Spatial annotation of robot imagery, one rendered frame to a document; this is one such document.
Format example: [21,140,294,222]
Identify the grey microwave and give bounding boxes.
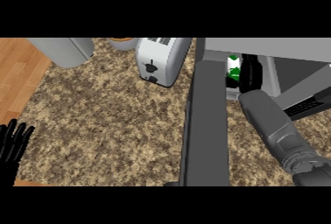
[203,38,331,122]

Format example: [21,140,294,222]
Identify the silver toaster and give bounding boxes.
[135,38,192,88]

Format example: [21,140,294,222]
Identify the grey cylindrical container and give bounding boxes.
[25,38,96,69]

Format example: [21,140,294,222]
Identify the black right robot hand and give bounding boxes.
[240,53,265,95]

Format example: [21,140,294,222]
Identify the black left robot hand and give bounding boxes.
[0,118,37,187]

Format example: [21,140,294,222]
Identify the white green milk carton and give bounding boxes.
[226,54,244,89]

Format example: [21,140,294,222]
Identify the grey jar with brown lid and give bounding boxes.
[107,38,141,51]

